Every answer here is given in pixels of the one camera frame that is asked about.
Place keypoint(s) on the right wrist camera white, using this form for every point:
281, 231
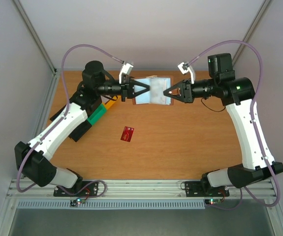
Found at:
186, 68

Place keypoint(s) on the brown leather card holder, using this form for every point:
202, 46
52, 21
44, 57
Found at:
158, 84

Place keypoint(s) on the small circuit board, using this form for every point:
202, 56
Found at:
212, 201
77, 202

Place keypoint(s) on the black plastic bin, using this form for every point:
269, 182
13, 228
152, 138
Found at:
79, 131

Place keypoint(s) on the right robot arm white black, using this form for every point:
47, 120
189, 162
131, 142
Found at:
237, 97

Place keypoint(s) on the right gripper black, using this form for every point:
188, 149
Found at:
186, 91

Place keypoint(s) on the red VIP credit card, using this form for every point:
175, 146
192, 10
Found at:
127, 134

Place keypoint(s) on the green plastic bin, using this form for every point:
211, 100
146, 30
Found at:
97, 114

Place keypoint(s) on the right small circuit board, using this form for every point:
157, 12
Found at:
212, 201

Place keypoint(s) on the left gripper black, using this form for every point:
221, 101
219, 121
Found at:
128, 88

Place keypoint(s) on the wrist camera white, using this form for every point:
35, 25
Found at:
125, 70
186, 68

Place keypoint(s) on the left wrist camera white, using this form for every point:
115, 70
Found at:
125, 70

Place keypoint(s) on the grey slotted cable duct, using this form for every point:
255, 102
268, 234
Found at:
112, 204

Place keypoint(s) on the left small circuit board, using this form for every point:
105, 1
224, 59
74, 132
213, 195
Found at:
77, 202

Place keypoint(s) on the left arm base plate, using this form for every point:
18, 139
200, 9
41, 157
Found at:
86, 188

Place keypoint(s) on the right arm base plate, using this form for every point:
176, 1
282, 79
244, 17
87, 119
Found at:
195, 189

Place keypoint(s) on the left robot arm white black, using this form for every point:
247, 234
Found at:
33, 158

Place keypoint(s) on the aluminium front rail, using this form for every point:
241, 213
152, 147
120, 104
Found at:
138, 189

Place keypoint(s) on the yellow plastic bin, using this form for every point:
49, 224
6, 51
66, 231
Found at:
108, 103

